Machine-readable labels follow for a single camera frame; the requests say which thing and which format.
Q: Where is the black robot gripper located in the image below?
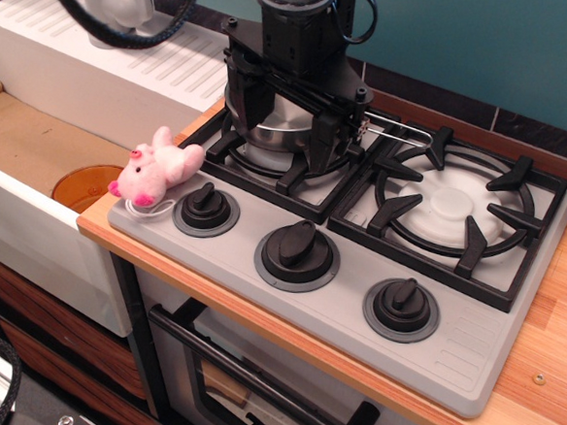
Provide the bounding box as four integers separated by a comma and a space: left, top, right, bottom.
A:
221, 0, 373, 174

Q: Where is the pink stuffed pig toy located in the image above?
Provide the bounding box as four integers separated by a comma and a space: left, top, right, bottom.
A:
107, 126, 205, 208

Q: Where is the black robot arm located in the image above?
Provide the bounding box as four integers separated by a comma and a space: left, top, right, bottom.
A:
221, 0, 379, 174

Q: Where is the stainless steel pan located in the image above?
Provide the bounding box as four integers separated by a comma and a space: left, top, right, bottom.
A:
224, 85, 435, 153

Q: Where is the black left burner grate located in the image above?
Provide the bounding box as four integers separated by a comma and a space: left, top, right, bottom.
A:
179, 107, 380, 224

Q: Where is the black burner grate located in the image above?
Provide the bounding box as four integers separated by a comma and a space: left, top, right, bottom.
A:
327, 127, 567, 312
179, 107, 380, 224

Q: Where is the black right burner grate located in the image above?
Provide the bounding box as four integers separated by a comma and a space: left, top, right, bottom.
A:
327, 127, 567, 312

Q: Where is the black left stove knob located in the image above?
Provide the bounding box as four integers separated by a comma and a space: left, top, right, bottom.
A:
172, 182, 241, 239

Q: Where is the black stove knob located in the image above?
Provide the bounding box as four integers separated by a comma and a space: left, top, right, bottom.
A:
172, 182, 241, 239
253, 219, 341, 293
362, 278, 441, 343

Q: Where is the black middle stove knob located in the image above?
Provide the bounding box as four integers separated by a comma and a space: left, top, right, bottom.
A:
253, 219, 341, 293

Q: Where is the grey toy stove top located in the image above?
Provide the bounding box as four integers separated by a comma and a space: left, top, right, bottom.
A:
108, 170, 550, 418

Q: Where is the grey toy faucet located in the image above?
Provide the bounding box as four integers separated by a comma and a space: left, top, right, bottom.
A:
76, 0, 156, 39

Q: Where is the black right stove knob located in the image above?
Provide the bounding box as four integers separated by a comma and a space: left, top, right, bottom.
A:
362, 278, 441, 343

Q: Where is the orange plastic bowl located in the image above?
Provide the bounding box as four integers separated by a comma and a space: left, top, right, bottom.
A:
51, 165, 122, 213

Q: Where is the white toy sink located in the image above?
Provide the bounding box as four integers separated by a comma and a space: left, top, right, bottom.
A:
0, 0, 227, 337

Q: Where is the toy oven door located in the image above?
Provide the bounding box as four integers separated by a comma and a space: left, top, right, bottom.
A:
139, 302, 500, 425

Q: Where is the wooden drawer front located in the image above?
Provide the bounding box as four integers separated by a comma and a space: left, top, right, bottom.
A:
0, 263, 147, 400

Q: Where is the black braided cable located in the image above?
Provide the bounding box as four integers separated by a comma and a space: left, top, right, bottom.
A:
34, 0, 201, 55

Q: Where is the black oven door handle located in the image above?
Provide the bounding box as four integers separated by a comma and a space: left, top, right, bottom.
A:
140, 303, 370, 425

